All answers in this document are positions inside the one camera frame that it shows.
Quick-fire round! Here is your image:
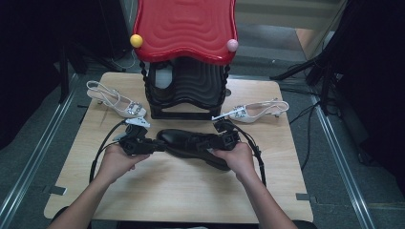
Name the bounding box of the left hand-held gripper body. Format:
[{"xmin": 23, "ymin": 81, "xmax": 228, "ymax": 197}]
[{"xmin": 118, "ymin": 116, "xmax": 154, "ymax": 156}]

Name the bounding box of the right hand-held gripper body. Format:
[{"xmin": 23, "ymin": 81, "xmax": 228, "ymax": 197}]
[{"xmin": 211, "ymin": 109, "xmax": 242, "ymax": 151}]

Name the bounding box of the black leather shoe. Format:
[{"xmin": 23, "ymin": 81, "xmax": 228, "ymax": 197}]
[
  {"xmin": 156, "ymin": 128, "xmax": 232, "ymax": 172},
  {"xmin": 153, "ymin": 60, "xmax": 176, "ymax": 98}
]

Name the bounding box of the white slingback heel shoe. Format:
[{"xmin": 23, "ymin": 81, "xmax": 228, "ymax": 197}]
[
  {"xmin": 228, "ymin": 98, "xmax": 290, "ymax": 124},
  {"xmin": 86, "ymin": 80, "xmax": 148, "ymax": 119}
]

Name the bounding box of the red and black shoe rack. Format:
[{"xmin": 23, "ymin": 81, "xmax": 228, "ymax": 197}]
[{"xmin": 129, "ymin": 0, "xmax": 240, "ymax": 121}]

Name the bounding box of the person's right hand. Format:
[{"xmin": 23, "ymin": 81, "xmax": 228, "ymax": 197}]
[{"xmin": 212, "ymin": 141, "xmax": 254, "ymax": 185}]

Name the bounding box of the person's left hand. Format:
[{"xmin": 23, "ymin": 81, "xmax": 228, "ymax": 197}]
[{"xmin": 96, "ymin": 144, "xmax": 150, "ymax": 184}]

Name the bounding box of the grey tape strip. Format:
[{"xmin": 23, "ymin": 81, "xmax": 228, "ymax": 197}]
[
  {"xmin": 295, "ymin": 193, "xmax": 318, "ymax": 203},
  {"xmin": 42, "ymin": 185, "xmax": 68, "ymax": 196}
]

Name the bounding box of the black tripod stand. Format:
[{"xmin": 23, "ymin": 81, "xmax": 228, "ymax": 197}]
[{"xmin": 269, "ymin": 47, "xmax": 338, "ymax": 115}]

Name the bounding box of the dark curtain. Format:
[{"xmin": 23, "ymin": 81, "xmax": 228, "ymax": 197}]
[
  {"xmin": 0, "ymin": 0, "xmax": 128, "ymax": 151},
  {"xmin": 318, "ymin": 0, "xmax": 405, "ymax": 192}
]

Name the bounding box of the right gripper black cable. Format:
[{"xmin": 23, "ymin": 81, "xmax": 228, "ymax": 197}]
[{"xmin": 235, "ymin": 122, "xmax": 266, "ymax": 187}]

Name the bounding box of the black floor cable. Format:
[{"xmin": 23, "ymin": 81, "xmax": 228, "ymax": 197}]
[{"xmin": 288, "ymin": 101, "xmax": 319, "ymax": 171}]

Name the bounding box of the metal floor rail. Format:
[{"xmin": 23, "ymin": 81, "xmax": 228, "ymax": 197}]
[
  {"xmin": 309, "ymin": 94, "xmax": 376, "ymax": 229},
  {"xmin": 0, "ymin": 74, "xmax": 79, "ymax": 223}
]

